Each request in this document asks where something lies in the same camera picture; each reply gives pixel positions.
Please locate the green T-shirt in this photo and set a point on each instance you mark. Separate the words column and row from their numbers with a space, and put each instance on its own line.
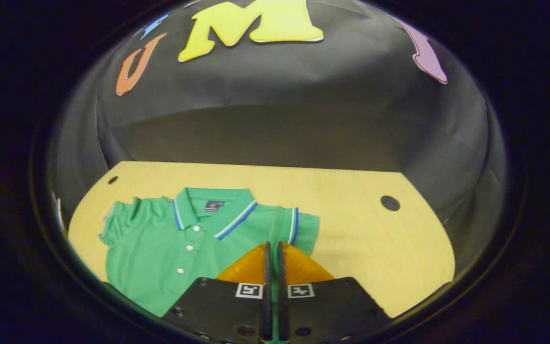
column 160, row 248

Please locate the black backdrop cloth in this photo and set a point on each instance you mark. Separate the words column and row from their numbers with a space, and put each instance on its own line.
column 280, row 119

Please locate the black round table grommet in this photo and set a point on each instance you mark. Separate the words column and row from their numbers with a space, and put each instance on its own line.
column 390, row 203
column 112, row 179

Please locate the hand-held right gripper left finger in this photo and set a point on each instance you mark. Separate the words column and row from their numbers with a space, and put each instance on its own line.
column 268, row 286

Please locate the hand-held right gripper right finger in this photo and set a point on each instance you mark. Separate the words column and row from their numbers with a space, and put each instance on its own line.
column 282, row 306

